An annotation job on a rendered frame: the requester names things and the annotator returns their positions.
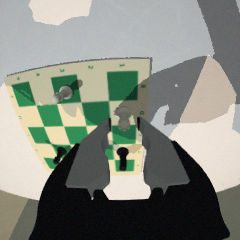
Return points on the green and cream chessboard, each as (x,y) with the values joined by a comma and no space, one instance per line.
(99,89)

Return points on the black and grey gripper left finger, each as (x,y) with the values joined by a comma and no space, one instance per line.
(84,169)

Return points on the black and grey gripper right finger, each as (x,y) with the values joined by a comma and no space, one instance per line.
(168,166)

